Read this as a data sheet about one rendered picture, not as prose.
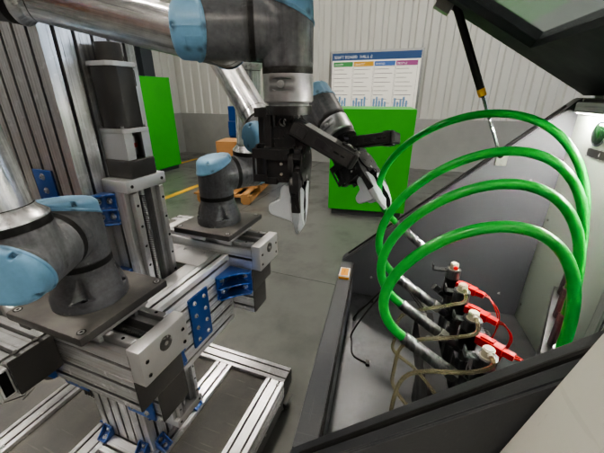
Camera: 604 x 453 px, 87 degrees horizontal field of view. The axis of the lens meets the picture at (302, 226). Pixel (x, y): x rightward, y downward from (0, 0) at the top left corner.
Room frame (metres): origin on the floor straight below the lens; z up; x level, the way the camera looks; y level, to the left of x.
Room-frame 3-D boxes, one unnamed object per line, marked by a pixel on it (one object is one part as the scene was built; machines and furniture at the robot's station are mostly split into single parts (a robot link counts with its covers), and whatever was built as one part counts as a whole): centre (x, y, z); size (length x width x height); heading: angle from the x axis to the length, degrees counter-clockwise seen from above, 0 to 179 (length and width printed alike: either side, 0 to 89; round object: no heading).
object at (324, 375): (0.62, -0.08, 0.87); 0.62 x 0.04 x 0.16; 166
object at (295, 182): (0.50, 0.01, 1.32); 0.05 x 0.02 x 0.09; 166
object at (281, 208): (0.51, 0.03, 1.28); 0.06 x 0.03 x 0.09; 76
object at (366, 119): (4.24, -0.90, 0.65); 0.95 x 0.86 x 1.30; 77
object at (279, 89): (0.52, 0.02, 1.46); 0.08 x 0.08 x 0.05
